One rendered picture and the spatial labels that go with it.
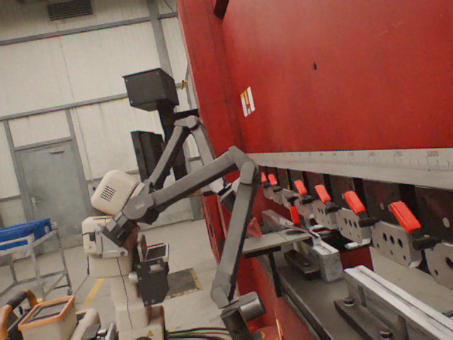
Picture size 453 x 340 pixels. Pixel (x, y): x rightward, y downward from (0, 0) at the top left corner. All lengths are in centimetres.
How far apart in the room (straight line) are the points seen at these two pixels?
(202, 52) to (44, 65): 697
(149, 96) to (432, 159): 209
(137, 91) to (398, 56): 205
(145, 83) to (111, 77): 634
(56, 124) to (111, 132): 109
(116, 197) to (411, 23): 114
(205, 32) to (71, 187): 679
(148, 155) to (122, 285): 116
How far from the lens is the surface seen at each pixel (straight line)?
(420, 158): 73
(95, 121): 887
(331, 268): 144
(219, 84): 245
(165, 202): 134
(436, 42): 66
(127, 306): 161
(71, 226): 902
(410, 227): 73
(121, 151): 876
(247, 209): 126
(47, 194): 906
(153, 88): 260
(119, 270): 159
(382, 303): 108
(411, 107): 72
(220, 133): 242
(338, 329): 115
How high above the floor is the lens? 139
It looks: 3 degrees down
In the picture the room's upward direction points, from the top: 12 degrees counter-clockwise
